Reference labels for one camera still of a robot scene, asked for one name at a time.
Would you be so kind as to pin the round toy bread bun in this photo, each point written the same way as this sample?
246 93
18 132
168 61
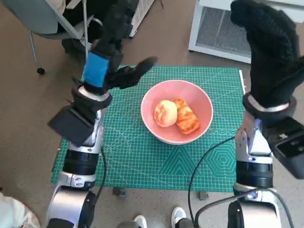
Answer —
166 114

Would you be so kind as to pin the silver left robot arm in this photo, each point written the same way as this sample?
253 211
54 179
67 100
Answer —
80 161

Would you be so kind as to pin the grey-green office chair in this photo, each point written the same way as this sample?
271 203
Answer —
35 19

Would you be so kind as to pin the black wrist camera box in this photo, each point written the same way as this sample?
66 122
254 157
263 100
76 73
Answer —
287 147
71 126

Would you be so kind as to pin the small white grille cabinet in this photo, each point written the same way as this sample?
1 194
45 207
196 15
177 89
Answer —
142 14

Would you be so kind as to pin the pink bowl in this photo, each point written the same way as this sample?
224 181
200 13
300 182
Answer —
197 102

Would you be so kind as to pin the green cutting mat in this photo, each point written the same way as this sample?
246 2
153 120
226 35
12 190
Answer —
142 161

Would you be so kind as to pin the seated person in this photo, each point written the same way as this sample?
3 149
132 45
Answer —
71 19

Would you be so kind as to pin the grey table foot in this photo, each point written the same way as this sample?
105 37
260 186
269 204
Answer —
203 195
119 192

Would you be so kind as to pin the large white grille cabinet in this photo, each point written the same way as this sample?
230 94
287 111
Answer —
213 28

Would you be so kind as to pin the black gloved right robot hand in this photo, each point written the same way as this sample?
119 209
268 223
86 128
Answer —
273 59

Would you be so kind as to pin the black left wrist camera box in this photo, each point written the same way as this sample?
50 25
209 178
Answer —
71 126

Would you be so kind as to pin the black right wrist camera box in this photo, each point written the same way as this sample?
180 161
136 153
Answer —
287 147

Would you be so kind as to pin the white crumpled cloth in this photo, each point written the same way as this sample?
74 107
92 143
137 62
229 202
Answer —
14 211

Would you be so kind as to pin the standing person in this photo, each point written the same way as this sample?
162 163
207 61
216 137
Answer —
178 213

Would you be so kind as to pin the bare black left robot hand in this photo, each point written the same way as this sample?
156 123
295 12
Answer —
96 69

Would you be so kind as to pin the long orange toy bread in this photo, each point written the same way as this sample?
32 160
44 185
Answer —
187 118

